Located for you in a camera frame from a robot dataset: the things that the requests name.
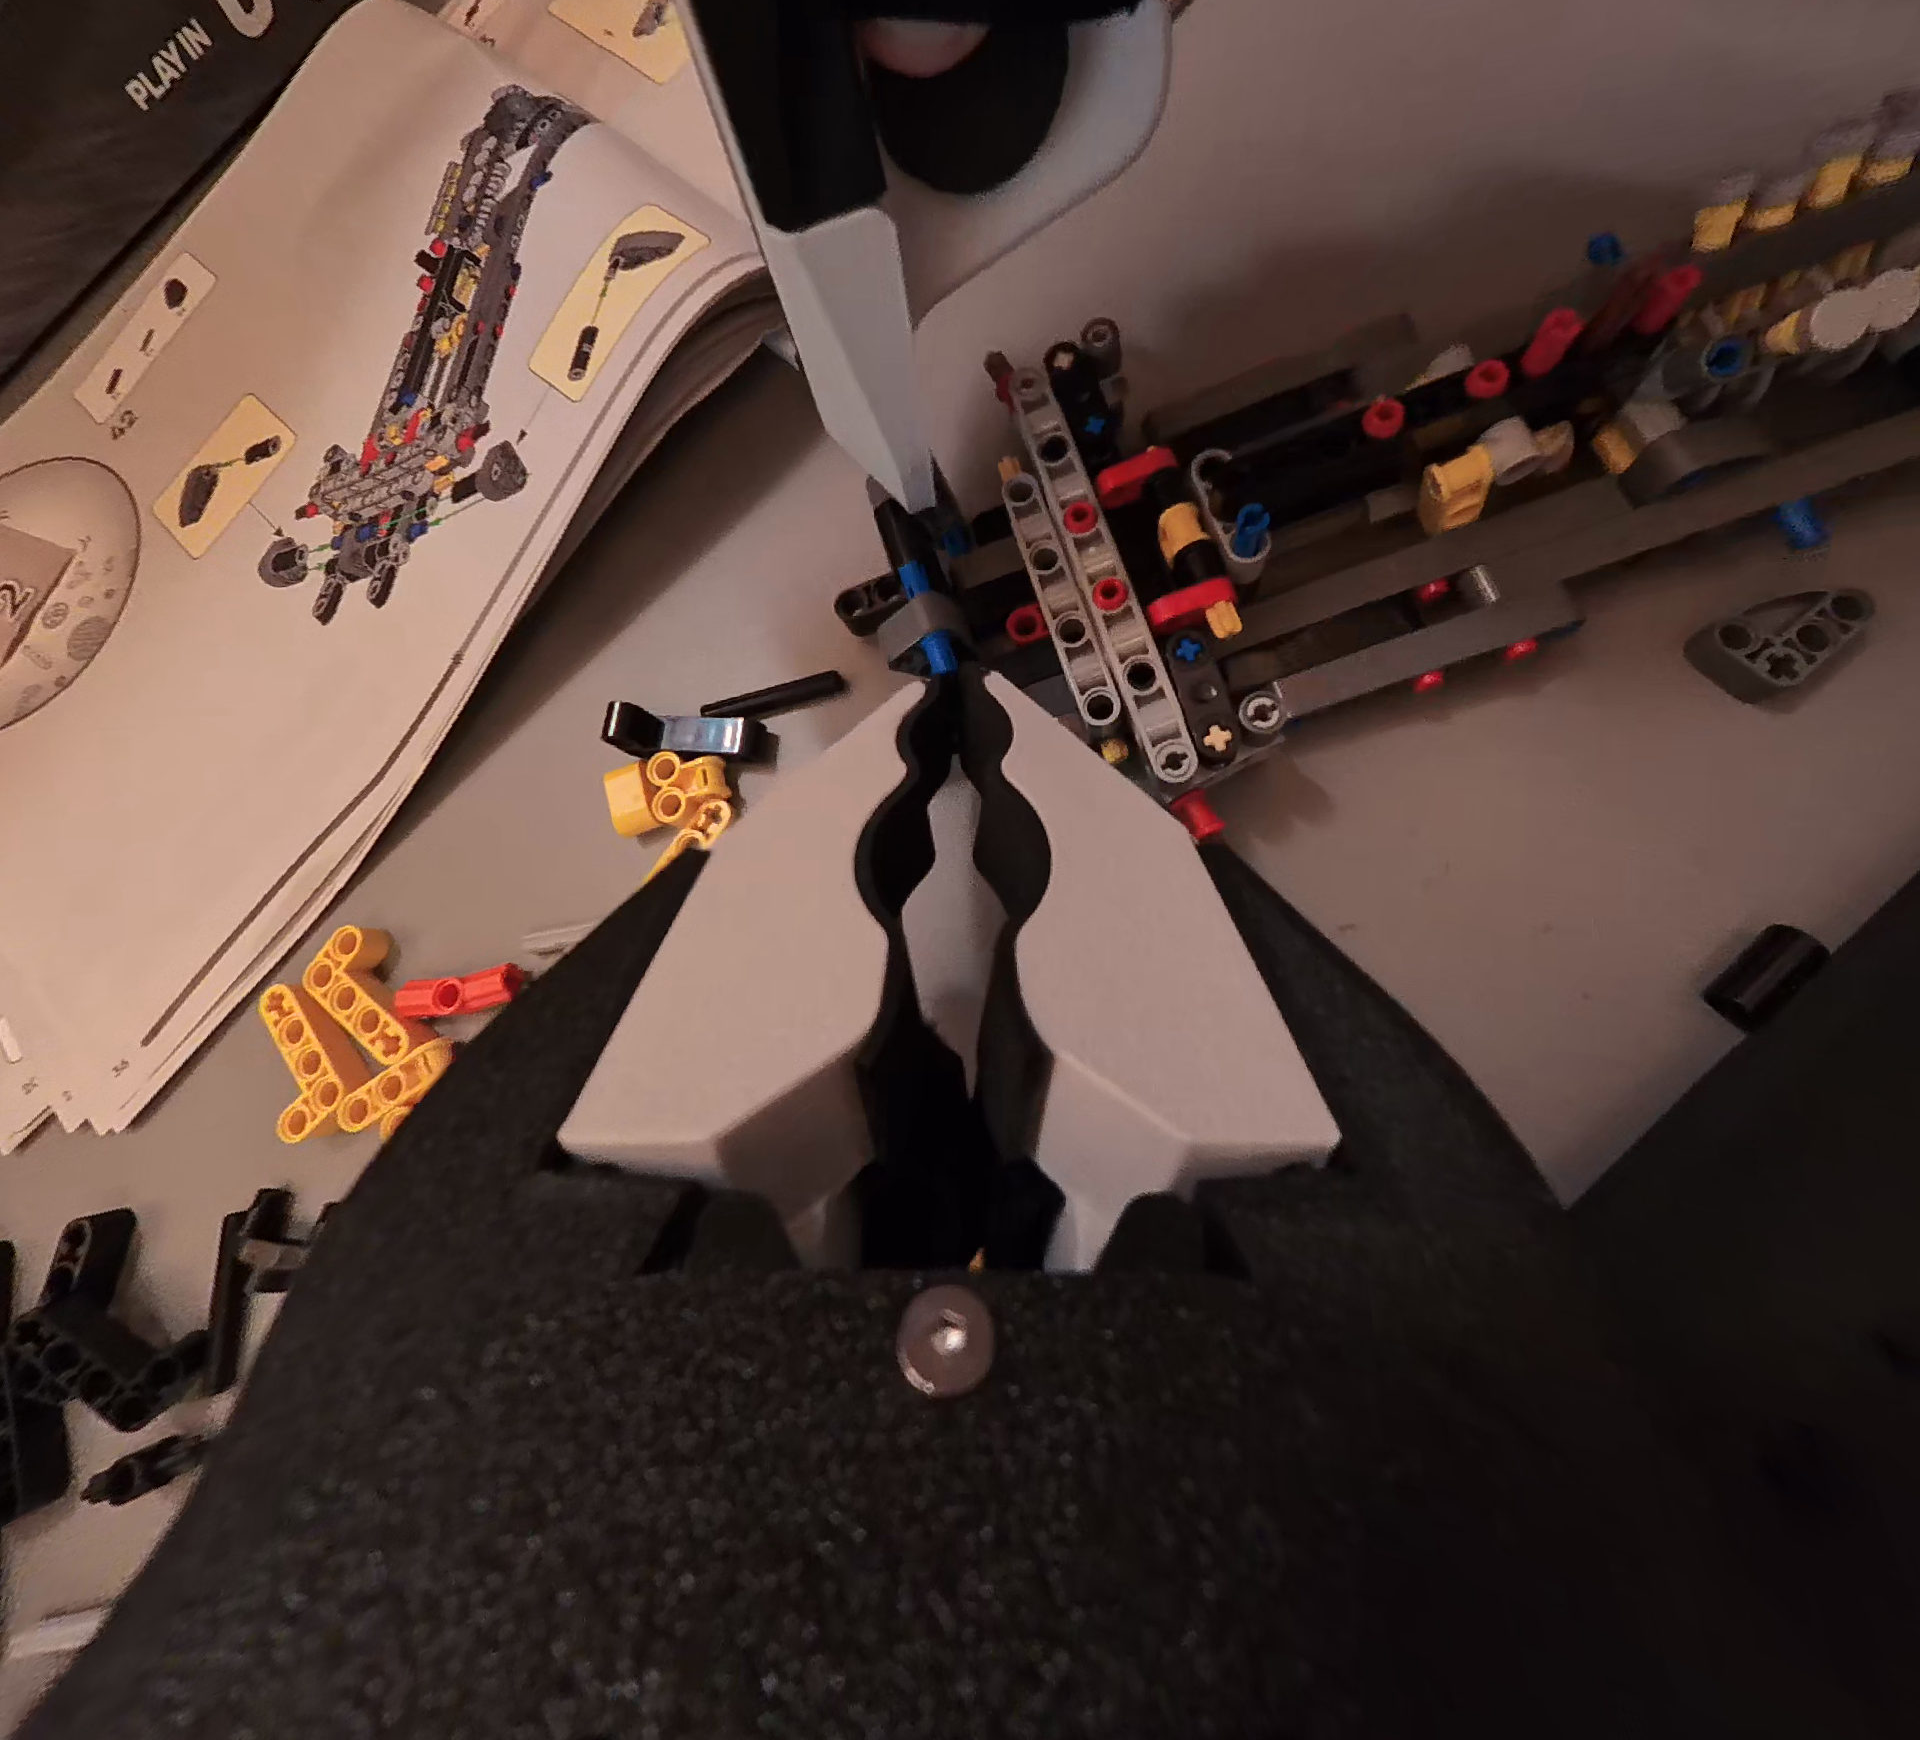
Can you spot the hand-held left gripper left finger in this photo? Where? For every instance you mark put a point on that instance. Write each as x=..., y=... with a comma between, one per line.
x=720, y=1005

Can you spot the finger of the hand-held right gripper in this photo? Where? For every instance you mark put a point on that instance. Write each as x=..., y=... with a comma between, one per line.
x=855, y=329

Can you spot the lego instruction booklet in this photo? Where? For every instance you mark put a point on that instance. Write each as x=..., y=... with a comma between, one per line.
x=300, y=272

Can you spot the pile of yellow lego pieces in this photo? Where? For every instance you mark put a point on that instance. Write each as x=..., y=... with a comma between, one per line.
x=659, y=788

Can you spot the black curved lego liftarm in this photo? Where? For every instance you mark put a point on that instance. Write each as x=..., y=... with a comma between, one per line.
x=659, y=728

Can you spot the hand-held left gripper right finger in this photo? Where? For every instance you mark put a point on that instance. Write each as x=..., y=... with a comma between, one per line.
x=1184, y=1005

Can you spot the person's right hand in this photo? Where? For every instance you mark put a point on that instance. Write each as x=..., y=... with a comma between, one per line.
x=922, y=45

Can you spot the pile of black lego pieces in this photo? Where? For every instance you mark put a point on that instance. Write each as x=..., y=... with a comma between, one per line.
x=91, y=1350

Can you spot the dark grey lego cam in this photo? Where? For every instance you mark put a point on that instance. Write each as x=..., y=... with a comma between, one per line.
x=1739, y=661

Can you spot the grey lego car chassis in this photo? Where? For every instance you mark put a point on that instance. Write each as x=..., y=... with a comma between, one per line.
x=1349, y=616

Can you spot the black lego connector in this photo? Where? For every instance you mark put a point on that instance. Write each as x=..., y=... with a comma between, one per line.
x=1761, y=980

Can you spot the black lego axle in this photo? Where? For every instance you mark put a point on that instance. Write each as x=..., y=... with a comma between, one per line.
x=772, y=695

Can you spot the red lego axle connector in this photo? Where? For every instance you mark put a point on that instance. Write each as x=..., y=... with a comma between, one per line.
x=449, y=994

